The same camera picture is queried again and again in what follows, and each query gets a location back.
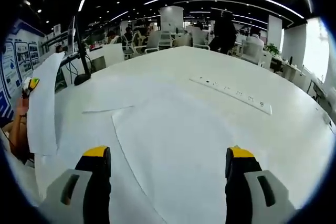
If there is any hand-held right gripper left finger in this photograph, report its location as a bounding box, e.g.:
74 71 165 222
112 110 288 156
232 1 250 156
41 144 113 224

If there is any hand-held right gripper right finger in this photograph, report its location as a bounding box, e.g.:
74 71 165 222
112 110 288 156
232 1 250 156
224 145 298 224

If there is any white printing paper sheet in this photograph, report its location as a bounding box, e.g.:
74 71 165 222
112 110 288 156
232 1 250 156
56 111 165 224
27 52 66 156
112 97 236 224
81 82 169 114

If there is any person's left hand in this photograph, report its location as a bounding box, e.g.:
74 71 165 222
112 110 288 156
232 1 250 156
15 93 30 116

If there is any grey keyboard tray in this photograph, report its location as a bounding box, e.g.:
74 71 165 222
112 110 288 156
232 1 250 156
60 52 90 65

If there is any white shelf unit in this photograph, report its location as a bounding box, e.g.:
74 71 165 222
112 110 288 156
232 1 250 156
39 23 69 50

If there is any black monitor stand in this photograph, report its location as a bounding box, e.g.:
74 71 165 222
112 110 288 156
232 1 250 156
73 19 92 87

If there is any white framed computer monitor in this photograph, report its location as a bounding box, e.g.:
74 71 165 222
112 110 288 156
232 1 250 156
66 15 77 55

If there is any white table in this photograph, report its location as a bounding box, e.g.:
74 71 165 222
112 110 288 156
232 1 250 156
33 45 336 224

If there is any white table socket strip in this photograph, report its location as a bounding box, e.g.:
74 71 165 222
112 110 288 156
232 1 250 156
189 74 273 115

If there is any group of white office chairs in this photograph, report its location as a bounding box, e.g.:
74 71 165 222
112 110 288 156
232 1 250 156
101 26 266 67

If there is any white square pillar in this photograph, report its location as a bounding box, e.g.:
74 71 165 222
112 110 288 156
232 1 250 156
159 5 184 34

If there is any green potted plant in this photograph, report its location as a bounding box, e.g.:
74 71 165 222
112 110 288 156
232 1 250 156
266 42 281 57

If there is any blue and white wall poster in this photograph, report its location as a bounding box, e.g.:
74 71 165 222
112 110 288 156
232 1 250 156
0 19 47 122

